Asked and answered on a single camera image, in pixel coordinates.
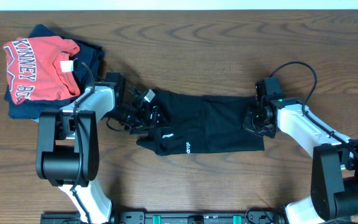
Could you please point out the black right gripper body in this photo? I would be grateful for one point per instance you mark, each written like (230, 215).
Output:
(254, 122)

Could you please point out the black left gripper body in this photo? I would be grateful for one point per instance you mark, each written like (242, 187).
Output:
(153, 115)

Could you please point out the black t-shirt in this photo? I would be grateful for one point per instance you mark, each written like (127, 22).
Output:
(201, 125)

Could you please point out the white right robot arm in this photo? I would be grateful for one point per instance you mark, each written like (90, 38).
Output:
(334, 176)

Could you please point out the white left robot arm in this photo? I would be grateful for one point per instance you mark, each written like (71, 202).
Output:
(68, 148)

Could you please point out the folded navy t-shirt stack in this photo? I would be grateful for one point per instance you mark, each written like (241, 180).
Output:
(85, 65)

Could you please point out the folded red printed t-shirt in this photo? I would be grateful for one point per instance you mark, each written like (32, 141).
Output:
(35, 69)

